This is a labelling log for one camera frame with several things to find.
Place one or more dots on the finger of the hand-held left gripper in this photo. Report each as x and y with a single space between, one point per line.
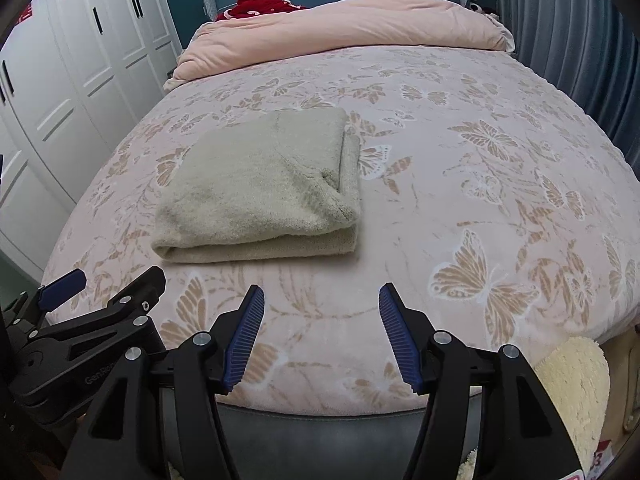
135 292
62 287

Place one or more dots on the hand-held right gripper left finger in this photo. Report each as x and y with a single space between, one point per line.
245 340

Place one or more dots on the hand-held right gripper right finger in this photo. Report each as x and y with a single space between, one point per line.
397 340

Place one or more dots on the beige fuzzy sweater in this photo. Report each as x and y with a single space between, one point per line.
260 190

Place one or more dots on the dark leather bed footboard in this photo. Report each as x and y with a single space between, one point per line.
310 445

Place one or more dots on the butterfly pattern bed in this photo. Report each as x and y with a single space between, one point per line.
475 185

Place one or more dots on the cream fluffy rug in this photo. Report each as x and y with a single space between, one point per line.
575 390

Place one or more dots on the white wardrobe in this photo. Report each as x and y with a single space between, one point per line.
65 90

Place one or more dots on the red white paper box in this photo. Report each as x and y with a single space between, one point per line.
601 460

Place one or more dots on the pink duvet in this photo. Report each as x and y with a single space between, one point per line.
360 30

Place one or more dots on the red cloth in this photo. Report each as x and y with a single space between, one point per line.
257 5

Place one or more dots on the black white plush toy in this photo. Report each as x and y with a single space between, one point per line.
477 8

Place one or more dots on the grey-blue curtain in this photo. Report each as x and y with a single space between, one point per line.
565 40

